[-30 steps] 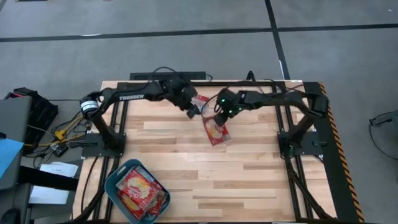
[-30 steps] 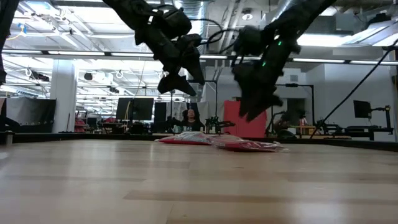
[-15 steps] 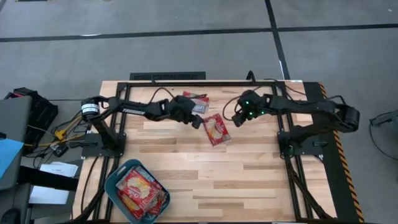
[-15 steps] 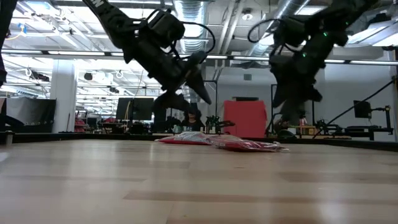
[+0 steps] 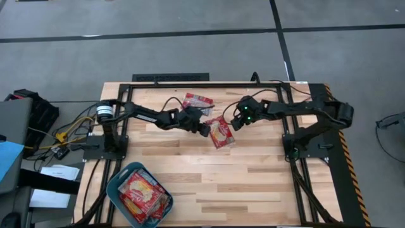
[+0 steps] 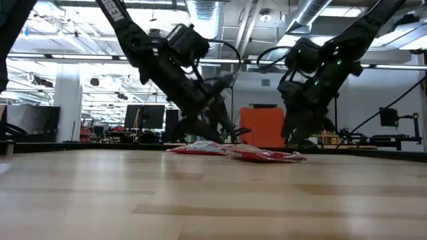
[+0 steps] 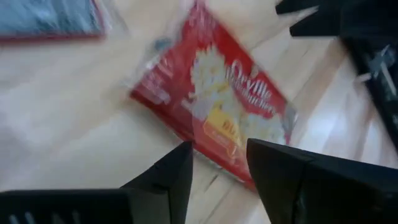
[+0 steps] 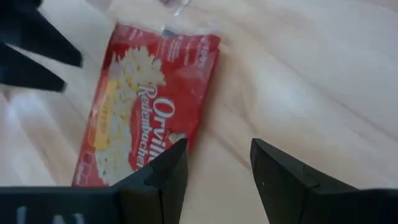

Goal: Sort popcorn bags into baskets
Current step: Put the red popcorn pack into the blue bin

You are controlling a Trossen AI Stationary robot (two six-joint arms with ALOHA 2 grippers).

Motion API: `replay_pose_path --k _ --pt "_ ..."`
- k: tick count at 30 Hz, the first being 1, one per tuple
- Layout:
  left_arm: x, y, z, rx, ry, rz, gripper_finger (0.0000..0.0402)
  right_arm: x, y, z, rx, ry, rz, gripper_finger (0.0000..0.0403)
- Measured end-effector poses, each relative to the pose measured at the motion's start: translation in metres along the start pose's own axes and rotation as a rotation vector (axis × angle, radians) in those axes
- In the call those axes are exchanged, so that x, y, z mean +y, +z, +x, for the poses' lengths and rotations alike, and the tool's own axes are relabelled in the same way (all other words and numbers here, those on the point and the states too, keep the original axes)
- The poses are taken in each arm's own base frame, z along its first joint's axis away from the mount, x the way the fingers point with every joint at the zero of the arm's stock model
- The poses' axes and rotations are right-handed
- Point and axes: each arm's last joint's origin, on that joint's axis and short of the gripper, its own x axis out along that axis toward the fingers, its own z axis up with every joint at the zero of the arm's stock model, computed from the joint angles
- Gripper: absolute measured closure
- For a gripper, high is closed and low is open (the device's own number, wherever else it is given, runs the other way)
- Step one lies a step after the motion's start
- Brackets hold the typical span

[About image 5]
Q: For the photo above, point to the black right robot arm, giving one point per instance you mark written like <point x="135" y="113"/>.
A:
<point x="300" y="109"/>

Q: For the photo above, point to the grey chair base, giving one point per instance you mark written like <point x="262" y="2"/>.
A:
<point x="392" y="120"/>

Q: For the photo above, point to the black power adapter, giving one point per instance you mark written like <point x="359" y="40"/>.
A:
<point x="61" y="153"/>

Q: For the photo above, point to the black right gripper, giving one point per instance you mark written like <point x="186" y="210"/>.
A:
<point x="253" y="112"/>

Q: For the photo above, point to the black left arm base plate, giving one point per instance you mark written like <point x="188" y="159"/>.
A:
<point x="91" y="153"/>

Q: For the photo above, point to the teal plastic basket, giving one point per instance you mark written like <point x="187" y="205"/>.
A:
<point x="114" y="193"/>

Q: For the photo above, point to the blue sheet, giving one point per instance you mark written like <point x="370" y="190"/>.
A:
<point x="8" y="158"/>

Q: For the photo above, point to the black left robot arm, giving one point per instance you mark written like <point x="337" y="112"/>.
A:
<point x="142" y="114"/>

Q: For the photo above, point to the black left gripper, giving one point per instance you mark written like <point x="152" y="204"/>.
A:
<point x="188" y="120"/>

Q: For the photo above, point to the black aluminium table frame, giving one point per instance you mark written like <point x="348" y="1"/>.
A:
<point x="205" y="85"/>

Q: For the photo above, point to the white paper sheet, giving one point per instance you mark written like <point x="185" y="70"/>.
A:
<point x="61" y="172"/>
<point x="47" y="199"/>

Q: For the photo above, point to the grey case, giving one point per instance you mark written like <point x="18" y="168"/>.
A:
<point x="16" y="126"/>

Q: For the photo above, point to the black crate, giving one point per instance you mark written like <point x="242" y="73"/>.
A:
<point x="44" y="112"/>

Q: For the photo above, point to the black floor vent grille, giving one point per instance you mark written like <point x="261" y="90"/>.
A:
<point x="171" y="77"/>

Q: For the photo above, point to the black panel with hazard stripe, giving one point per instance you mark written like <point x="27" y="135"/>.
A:
<point x="346" y="190"/>

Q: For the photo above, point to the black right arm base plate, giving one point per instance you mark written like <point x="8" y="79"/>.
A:
<point x="318" y="149"/>

